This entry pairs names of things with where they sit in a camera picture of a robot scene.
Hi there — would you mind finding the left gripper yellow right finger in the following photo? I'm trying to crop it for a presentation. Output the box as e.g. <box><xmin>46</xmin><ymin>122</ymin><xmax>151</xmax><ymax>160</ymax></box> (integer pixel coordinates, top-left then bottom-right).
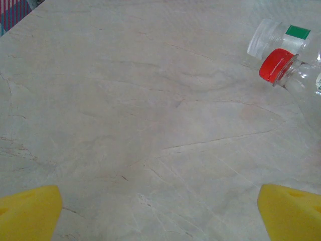
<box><xmin>257</xmin><ymin>183</ymin><xmax>321</xmax><ymax>241</ymax></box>

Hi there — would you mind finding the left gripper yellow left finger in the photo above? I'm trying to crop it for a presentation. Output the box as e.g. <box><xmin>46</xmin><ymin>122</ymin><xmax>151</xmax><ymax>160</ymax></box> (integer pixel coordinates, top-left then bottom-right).
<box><xmin>0</xmin><ymin>185</ymin><xmax>63</xmax><ymax>241</ymax></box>

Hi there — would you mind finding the white cap green band bottle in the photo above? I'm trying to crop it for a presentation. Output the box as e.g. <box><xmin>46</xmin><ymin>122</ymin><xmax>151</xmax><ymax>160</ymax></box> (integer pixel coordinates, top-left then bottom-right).
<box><xmin>247</xmin><ymin>18</ymin><xmax>321</xmax><ymax>66</ymax></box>

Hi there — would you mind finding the red cap red label bottle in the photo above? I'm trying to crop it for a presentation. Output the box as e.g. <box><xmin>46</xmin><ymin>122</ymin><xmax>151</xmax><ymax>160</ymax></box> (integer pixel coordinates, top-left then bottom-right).
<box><xmin>258</xmin><ymin>48</ymin><xmax>321</xmax><ymax>121</ymax></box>

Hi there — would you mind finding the plaid patterned backdrop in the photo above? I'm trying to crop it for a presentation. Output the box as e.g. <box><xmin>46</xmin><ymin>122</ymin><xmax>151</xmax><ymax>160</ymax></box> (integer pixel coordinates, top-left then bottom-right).
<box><xmin>0</xmin><ymin>0</ymin><xmax>32</xmax><ymax>37</ymax></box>

